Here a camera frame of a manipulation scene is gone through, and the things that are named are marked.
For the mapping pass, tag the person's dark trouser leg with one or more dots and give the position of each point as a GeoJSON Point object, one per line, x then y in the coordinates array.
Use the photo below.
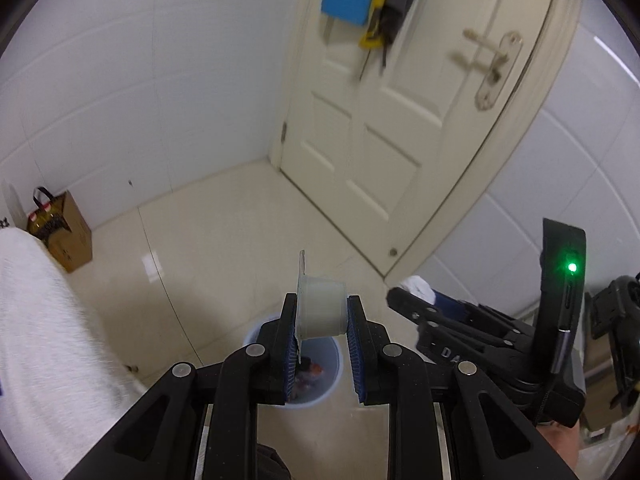
{"type": "Point", "coordinates": [272, 465]}

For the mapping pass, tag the white fluffy table cover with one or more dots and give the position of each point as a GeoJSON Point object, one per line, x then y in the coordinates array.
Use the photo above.
{"type": "Point", "coordinates": [45, 360]}

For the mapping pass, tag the cream panel door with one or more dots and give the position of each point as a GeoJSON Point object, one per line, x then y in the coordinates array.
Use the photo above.
{"type": "Point", "coordinates": [380, 125]}

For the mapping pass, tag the person's right forearm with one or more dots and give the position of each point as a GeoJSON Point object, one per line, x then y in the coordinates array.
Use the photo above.
{"type": "Point", "coordinates": [562, 450]}

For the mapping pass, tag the white plastic cup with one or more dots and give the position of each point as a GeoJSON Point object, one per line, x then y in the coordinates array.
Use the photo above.
{"type": "Point", "coordinates": [322, 310]}

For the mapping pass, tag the blue trash bin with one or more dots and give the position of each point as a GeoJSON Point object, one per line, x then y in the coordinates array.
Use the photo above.
{"type": "Point", "coordinates": [325, 360]}

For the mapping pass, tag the yellow tool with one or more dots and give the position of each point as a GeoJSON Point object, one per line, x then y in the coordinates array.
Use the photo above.
{"type": "Point", "coordinates": [377, 5]}

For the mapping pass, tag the black device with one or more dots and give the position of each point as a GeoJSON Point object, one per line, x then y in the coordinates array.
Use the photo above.
{"type": "Point", "coordinates": [617, 310]}

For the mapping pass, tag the white plastic bag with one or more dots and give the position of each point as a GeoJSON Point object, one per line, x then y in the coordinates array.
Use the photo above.
{"type": "Point", "coordinates": [610, 455]}

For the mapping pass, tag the white tissue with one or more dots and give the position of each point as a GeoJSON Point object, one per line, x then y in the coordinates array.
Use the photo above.
{"type": "Point", "coordinates": [419, 286]}

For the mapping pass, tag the brown cardboard box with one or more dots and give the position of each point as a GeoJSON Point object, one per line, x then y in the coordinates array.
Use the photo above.
{"type": "Point", "coordinates": [72, 245]}

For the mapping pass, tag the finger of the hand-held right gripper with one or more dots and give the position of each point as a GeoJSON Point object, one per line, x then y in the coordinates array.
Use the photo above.
{"type": "Point", "coordinates": [480, 317]}
{"type": "Point", "coordinates": [410, 305]}

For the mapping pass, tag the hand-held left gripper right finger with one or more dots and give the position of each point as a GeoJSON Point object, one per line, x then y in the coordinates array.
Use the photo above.
{"type": "Point", "coordinates": [356, 350]}

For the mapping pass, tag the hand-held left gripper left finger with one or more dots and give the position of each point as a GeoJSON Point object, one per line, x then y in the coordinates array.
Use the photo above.
{"type": "Point", "coordinates": [290, 355]}

